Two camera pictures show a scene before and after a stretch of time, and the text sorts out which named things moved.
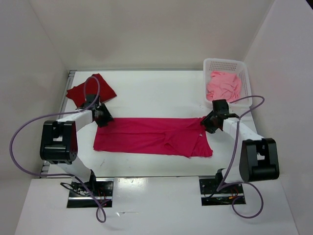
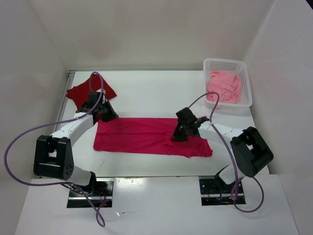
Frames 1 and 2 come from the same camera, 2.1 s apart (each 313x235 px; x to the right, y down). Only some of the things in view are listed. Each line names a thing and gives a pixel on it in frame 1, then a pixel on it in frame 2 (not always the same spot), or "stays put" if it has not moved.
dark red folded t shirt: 78,93 stays put
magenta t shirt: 184,136 stays put
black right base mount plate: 210,196 stays put
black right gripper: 206,122 → 176,136
